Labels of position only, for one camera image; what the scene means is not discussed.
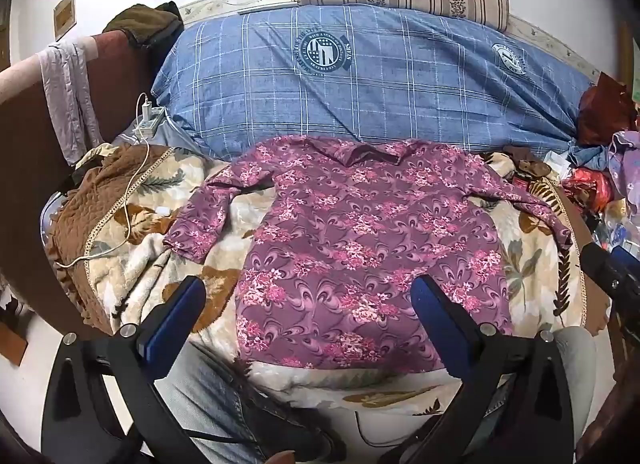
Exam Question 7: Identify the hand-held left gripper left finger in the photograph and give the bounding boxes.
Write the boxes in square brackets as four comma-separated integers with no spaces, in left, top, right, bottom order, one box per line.
[40,275,208,464]

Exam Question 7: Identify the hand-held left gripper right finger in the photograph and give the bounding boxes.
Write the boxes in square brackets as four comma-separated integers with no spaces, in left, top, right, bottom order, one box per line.
[385,274,576,464]

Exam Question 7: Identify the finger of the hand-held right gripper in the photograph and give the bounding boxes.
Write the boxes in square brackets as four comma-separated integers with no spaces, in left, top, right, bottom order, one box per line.
[579,241,640,306]

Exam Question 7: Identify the purple floral shirt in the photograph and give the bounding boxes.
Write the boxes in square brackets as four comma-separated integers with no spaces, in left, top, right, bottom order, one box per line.
[164,136,573,375]

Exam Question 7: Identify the red patterned cloth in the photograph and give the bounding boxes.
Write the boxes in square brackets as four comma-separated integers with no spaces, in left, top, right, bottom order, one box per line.
[565,169,613,205]

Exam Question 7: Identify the person's left leg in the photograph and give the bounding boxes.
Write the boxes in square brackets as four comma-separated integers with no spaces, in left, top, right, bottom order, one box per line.
[150,339,281,464]

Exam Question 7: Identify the beige leaf print blanket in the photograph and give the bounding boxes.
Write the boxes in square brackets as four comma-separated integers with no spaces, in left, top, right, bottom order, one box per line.
[75,144,588,425]

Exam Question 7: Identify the light purple cloth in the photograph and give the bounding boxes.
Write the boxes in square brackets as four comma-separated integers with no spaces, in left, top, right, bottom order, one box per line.
[607,131,640,205]

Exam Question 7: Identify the blue denim cloth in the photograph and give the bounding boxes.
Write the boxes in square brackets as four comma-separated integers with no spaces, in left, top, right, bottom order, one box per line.
[567,141,616,170]

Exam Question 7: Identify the brown socks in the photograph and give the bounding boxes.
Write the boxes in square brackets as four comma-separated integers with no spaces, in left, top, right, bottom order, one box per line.
[502,144,551,177]

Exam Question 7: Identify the dark red cloth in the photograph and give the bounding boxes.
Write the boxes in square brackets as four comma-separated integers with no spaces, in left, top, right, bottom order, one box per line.
[577,71,638,140]

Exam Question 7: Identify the grey satin pillow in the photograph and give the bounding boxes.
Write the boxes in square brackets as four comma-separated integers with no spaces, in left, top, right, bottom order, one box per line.
[112,116,201,155]

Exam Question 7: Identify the white power strip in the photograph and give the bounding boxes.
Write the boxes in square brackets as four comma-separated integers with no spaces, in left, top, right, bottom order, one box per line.
[132,106,166,137]

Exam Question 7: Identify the brown sofa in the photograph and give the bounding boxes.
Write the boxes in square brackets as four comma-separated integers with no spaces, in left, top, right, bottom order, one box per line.
[0,29,166,225]

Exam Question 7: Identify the blue plaid quilt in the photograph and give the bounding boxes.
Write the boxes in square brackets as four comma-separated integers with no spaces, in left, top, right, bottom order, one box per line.
[150,4,608,162]

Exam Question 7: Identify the lavender cloth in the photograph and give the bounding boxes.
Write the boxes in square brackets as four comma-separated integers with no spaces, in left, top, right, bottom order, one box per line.
[40,39,106,165]

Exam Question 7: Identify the dark olive cloth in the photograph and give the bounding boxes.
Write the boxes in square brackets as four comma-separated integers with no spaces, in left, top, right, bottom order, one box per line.
[102,1,185,45]

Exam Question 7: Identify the small framed picture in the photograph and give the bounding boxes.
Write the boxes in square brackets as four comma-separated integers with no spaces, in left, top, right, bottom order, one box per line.
[52,0,77,42]

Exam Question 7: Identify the white charging cable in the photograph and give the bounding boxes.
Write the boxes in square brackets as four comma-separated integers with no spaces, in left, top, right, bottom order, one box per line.
[62,91,151,270]

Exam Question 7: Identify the black cable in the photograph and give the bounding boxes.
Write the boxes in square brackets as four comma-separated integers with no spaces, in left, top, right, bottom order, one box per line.
[352,414,416,450]

